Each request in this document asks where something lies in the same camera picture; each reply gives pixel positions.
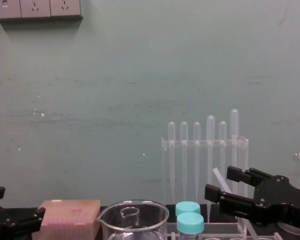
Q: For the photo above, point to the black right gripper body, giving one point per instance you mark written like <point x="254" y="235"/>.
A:
<point x="282" y="197"/>

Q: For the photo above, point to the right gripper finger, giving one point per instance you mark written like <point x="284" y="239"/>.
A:
<point x="245" y="175"/>
<point x="230" y="202"/>

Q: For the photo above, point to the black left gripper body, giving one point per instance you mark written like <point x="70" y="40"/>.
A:
<point x="4" y="228"/>

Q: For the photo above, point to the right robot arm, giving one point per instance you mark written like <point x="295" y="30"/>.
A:
<point x="295" y="231"/>

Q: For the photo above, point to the clear glass stirring rod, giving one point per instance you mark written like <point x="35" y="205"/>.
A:
<point x="221" y="178"/>

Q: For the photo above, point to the clear acrylic vial holder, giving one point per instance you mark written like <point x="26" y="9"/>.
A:
<point x="222" y="231"/>

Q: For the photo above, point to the clear plastic transfer pipette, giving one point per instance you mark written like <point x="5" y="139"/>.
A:
<point x="222" y="150"/>

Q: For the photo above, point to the pink pipette tip box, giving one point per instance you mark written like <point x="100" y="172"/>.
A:
<point x="69" y="215"/>

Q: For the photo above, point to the teal capped sample vial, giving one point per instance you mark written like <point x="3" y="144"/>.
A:
<point x="190" y="223"/>
<point x="187" y="207"/>

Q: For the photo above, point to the clear acrylic pipette rack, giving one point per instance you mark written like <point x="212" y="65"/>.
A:
<point x="202" y="143"/>

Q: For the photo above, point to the large glass beaker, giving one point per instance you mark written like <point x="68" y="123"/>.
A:
<point x="149" y="225"/>

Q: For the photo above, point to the small glass beaker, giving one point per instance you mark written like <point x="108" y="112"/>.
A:
<point x="129" y="216"/>

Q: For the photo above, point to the grey wall socket panel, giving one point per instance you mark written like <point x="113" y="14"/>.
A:
<point x="34" y="10"/>

